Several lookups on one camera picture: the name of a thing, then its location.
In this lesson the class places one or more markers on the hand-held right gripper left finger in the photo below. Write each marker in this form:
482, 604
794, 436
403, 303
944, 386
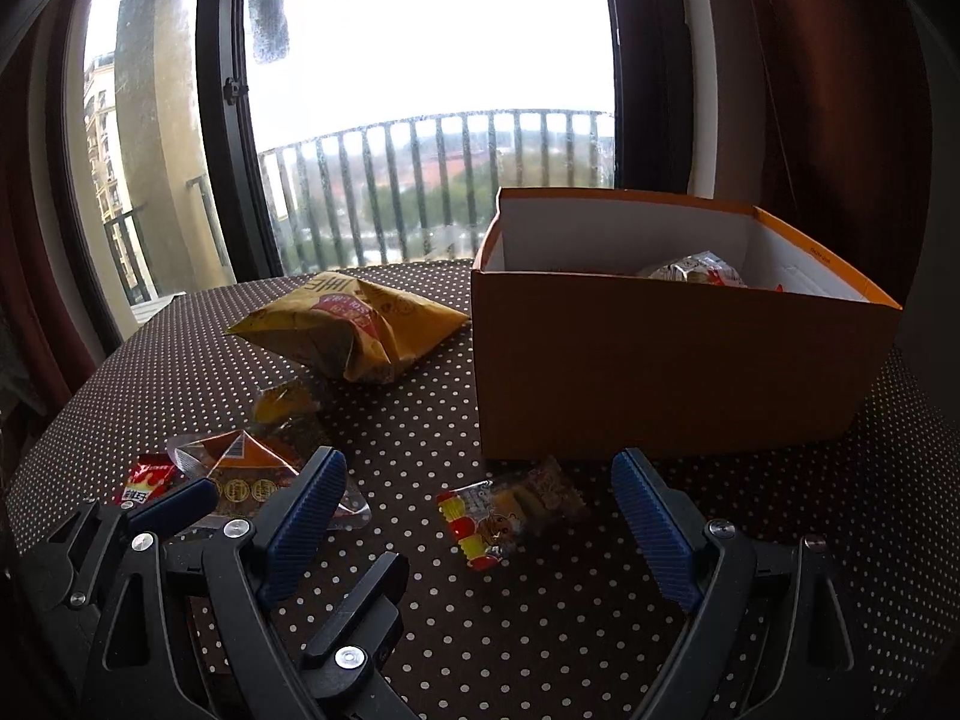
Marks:
300, 532

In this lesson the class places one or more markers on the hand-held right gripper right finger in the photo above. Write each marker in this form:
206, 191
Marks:
652, 540

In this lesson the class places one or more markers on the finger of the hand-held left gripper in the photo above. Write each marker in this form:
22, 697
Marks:
367, 600
176, 504

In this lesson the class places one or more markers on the red and white snack packet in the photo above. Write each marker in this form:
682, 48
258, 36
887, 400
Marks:
146, 484

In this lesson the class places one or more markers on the orange triangular snack packet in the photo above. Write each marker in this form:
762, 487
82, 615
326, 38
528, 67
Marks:
240, 469

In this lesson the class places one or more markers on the small yellow clear packet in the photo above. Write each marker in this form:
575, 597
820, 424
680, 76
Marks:
281, 405

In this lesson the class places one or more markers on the small clear skewer snack packet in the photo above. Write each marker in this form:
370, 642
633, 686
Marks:
510, 510

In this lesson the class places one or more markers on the orange cardboard box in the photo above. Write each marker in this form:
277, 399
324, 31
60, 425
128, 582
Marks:
637, 375

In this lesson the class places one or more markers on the large yellow chip bag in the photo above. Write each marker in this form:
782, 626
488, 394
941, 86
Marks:
337, 330

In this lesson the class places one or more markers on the white and red snack bag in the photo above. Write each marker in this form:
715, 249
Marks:
690, 270

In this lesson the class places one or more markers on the brown polka-dot tablecloth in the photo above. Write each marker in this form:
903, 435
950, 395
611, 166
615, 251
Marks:
525, 630

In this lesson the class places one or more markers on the white outdoor unit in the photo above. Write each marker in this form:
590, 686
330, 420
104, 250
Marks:
154, 307

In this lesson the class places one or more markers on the dark red curtain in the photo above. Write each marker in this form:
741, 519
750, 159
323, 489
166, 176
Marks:
825, 127
37, 240

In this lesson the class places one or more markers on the metal balcony railing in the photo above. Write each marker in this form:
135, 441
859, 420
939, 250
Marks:
525, 114

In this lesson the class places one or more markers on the dark hanging garment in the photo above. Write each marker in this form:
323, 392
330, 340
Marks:
270, 7

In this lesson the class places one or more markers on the dark window frame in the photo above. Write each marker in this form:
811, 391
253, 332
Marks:
225, 202

